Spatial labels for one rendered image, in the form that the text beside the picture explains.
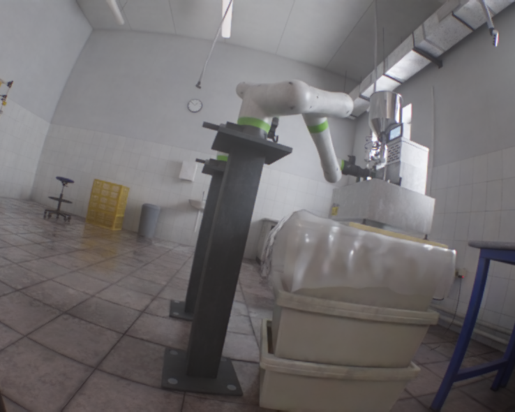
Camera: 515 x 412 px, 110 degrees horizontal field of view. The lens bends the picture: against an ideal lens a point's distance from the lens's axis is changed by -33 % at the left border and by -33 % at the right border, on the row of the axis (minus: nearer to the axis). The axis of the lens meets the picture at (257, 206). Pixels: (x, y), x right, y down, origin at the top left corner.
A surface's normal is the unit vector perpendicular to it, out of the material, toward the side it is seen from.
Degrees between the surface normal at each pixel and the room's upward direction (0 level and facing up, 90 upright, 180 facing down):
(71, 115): 90
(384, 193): 90
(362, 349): 96
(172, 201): 90
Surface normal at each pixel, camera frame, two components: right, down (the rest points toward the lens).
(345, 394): -0.04, 0.02
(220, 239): 0.26, -0.02
